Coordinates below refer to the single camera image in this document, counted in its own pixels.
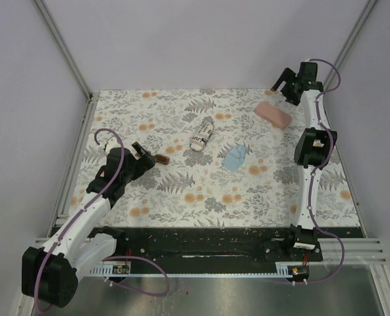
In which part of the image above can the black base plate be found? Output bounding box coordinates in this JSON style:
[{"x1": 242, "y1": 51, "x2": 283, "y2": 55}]
[{"x1": 82, "y1": 226, "x2": 324, "y2": 277}]

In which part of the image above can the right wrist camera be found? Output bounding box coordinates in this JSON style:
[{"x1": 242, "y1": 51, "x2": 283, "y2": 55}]
[{"x1": 297, "y1": 61, "x2": 323, "y2": 92}]

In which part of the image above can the light blue cleaning cloth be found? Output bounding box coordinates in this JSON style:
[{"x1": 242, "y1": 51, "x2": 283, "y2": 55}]
[{"x1": 221, "y1": 145, "x2": 247, "y2": 172}]

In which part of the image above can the flag print glasses case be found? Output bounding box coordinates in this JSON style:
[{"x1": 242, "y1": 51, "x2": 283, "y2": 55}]
[{"x1": 189, "y1": 117, "x2": 215, "y2": 152}]

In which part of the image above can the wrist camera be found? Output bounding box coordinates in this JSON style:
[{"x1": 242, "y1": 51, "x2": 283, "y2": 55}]
[
  {"x1": 297, "y1": 61, "x2": 323, "y2": 92},
  {"x1": 86, "y1": 147, "x2": 135, "y2": 201}
]

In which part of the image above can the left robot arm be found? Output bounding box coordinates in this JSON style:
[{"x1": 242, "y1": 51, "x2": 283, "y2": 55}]
[{"x1": 21, "y1": 142, "x2": 156, "y2": 307}]

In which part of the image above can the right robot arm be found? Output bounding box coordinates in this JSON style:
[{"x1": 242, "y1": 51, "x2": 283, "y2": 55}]
[{"x1": 264, "y1": 61, "x2": 337, "y2": 261}]

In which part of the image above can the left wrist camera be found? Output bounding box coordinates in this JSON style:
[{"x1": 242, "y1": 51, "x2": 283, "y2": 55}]
[{"x1": 86, "y1": 147, "x2": 135, "y2": 201}]

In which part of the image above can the pink glasses case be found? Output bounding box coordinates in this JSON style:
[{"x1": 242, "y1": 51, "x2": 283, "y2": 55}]
[{"x1": 254, "y1": 101, "x2": 292, "y2": 130}]

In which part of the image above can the white slotted cable duct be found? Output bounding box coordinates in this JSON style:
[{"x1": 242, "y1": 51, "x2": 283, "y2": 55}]
[{"x1": 87, "y1": 257, "x2": 304, "y2": 277}]

